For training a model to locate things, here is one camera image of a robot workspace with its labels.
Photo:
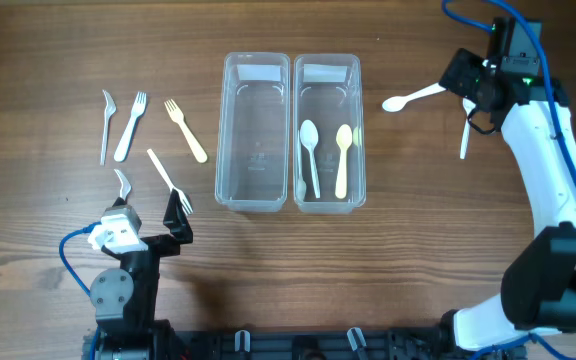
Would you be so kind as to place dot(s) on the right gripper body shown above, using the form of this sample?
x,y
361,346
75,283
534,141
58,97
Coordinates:
x,y
457,70

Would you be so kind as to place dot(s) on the white thick-handled spoon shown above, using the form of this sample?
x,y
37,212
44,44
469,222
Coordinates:
x,y
397,103

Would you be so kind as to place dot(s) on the clear plastic container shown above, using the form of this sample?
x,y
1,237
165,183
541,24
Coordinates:
x,y
253,140
328,91

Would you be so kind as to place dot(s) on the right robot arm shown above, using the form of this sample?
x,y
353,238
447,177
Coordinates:
x,y
538,290

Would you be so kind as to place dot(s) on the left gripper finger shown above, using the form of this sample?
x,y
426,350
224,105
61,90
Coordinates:
x,y
175,218
119,202

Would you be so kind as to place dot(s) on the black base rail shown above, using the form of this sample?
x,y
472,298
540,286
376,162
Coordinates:
x,y
354,343

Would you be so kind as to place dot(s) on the left clear plastic container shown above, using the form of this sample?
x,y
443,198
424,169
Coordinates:
x,y
253,140

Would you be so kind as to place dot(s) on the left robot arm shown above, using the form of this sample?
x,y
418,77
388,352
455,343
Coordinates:
x,y
125,297

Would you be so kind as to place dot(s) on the white slim plastic fork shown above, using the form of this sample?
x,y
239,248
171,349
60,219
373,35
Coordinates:
x,y
168,177

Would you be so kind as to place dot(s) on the white slim spoon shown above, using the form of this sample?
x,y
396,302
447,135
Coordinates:
x,y
468,107

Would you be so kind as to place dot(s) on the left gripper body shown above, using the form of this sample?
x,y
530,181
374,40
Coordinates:
x,y
153,245

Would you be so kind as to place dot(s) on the yellow plastic spoon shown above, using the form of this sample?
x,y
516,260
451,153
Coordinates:
x,y
344,140

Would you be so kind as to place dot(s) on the white small spoon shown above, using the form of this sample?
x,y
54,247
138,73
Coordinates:
x,y
309,139

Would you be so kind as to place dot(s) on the beige wooden fork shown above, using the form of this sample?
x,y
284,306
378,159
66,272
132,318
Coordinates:
x,y
177,116

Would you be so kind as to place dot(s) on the thin clear plastic fork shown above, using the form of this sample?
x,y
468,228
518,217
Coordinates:
x,y
110,109

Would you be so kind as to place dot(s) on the right clear plastic container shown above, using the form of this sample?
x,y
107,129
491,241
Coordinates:
x,y
328,91

